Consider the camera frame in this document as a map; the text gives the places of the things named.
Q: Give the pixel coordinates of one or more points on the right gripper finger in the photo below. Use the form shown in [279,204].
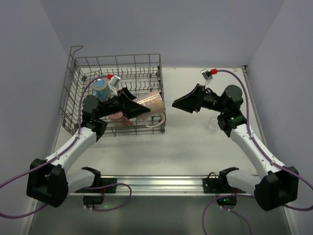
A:
[186,105]
[192,98]

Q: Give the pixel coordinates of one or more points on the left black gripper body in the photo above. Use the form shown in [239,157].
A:
[122,103]

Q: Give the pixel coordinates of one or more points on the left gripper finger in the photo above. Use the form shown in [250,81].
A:
[132,110]
[125,96]

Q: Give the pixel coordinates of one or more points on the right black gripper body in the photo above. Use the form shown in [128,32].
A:
[200,97]

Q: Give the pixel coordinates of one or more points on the pale pink mug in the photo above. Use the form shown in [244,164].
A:
[154,102]

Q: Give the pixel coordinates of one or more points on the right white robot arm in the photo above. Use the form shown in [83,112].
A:
[233,123]

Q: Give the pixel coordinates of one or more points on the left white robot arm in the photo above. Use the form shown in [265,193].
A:
[49,181]

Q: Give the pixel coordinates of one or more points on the salmon pink mug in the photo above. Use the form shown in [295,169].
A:
[119,120]

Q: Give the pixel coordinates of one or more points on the blue printed cup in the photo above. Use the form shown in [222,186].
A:
[101,89]

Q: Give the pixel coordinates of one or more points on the grey wire dish rack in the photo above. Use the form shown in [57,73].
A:
[140,73]

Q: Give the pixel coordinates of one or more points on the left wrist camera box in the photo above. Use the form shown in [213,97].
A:
[114,81]

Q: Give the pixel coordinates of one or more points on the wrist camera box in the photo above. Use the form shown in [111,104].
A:
[207,74]
[114,81]

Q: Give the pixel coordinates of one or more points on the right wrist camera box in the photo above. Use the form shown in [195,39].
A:
[207,74]

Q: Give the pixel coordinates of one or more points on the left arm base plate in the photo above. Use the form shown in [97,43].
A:
[92,201]

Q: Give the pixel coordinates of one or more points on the aluminium mounting rail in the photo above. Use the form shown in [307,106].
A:
[171,183]

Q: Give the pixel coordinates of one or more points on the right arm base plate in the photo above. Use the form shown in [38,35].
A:
[220,188]

